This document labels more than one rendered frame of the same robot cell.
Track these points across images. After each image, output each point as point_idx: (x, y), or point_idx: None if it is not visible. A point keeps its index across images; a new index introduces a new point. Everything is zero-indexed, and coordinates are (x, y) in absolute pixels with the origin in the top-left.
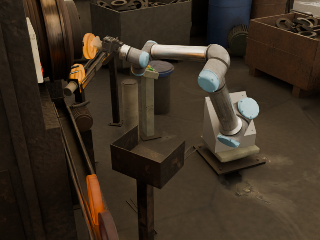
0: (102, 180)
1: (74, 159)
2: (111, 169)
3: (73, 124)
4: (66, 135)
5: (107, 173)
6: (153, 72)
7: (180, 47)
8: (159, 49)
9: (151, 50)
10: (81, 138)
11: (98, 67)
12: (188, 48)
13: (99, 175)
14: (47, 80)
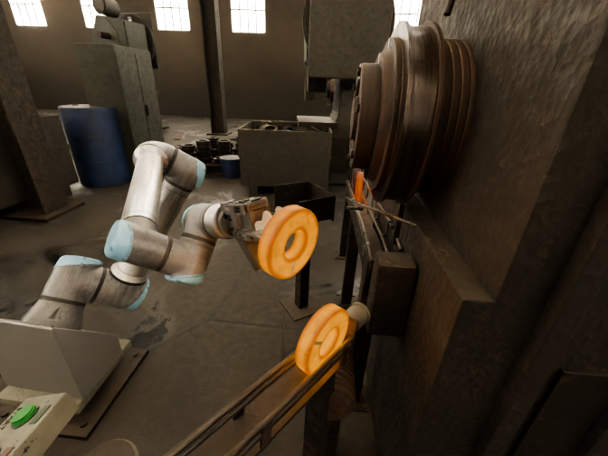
0: (300, 426)
1: (366, 222)
2: (272, 453)
3: (363, 223)
4: (371, 237)
5: (283, 442)
6: (42, 396)
7: (151, 176)
8: (155, 207)
9: (155, 223)
10: (357, 217)
11: (202, 455)
12: (153, 167)
13: (300, 445)
14: (404, 253)
